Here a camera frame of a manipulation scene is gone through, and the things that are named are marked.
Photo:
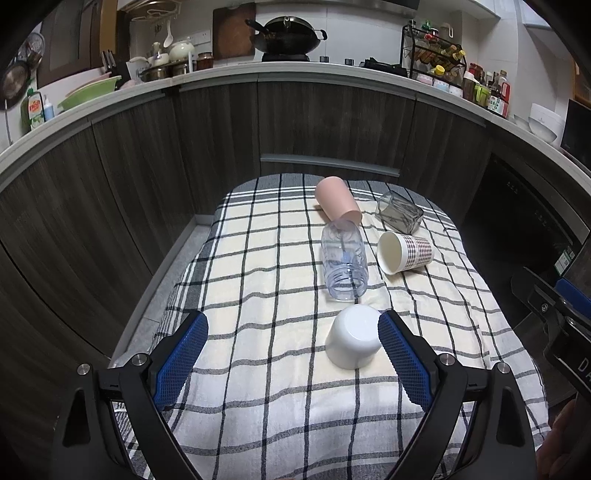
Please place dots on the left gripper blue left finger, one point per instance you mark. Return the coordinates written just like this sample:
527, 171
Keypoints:
149, 386

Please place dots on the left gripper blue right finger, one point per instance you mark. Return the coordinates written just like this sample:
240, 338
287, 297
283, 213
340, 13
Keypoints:
436, 383

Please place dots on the white ceramic cup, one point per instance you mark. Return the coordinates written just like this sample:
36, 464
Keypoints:
353, 340

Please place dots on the checkered paper cup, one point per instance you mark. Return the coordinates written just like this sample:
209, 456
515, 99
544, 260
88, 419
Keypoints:
399, 252

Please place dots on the grey transparent square cup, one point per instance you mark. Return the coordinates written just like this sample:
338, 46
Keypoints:
399, 213

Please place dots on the pink plastic cup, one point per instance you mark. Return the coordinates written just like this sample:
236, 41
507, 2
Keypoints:
337, 201

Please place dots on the right hand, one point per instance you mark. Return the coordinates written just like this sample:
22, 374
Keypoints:
565, 453

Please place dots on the checkered table cloth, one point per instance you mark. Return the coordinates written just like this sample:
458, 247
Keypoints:
295, 384

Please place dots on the clear plastic bottle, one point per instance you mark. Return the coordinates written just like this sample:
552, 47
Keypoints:
344, 261

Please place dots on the black microwave oven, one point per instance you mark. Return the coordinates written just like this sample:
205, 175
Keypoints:
576, 139

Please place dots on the white bowl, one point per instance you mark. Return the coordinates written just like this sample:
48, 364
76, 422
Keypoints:
544, 133

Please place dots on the red label sauce bottle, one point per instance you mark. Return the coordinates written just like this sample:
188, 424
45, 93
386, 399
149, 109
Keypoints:
500, 92

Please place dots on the green dish soap bottle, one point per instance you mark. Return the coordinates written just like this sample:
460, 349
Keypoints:
35, 115

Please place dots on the green plastic basin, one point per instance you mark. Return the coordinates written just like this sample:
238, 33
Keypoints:
88, 92

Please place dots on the black spice rack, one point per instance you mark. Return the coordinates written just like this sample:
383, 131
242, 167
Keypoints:
425, 52

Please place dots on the wooden cutting board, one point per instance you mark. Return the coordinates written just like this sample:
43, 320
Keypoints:
230, 34

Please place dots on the black wok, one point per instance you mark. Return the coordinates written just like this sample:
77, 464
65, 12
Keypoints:
285, 35

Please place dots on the grey drawer handle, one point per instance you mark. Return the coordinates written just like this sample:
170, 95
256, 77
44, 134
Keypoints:
330, 163

